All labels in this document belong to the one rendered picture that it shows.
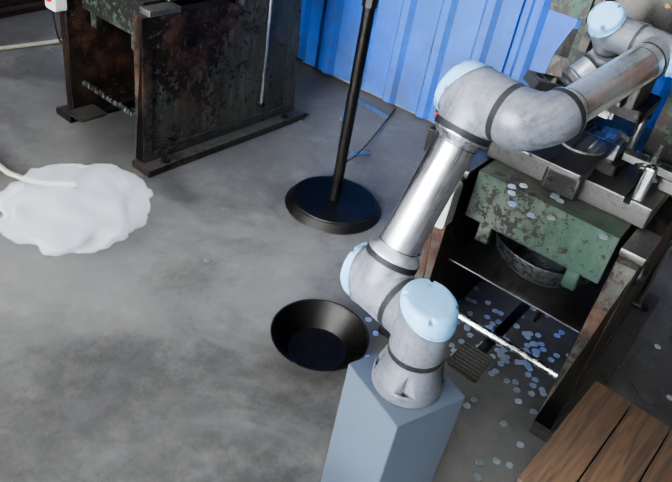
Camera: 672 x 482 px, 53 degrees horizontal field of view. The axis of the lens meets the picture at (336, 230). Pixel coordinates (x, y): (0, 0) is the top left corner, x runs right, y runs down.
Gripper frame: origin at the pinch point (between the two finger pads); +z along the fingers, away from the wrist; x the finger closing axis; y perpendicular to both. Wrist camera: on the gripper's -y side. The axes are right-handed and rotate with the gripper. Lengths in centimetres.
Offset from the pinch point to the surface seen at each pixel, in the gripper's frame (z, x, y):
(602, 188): -13.1, -12.6, 29.4
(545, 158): -5.1, -6.7, 11.5
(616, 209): -12.9, -17.8, 33.0
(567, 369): 20, -40, 52
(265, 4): 40, 146, 37
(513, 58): -32, 110, 116
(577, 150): -13.0, -5.3, 19.3
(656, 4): -43.8, 4.9, 2.6
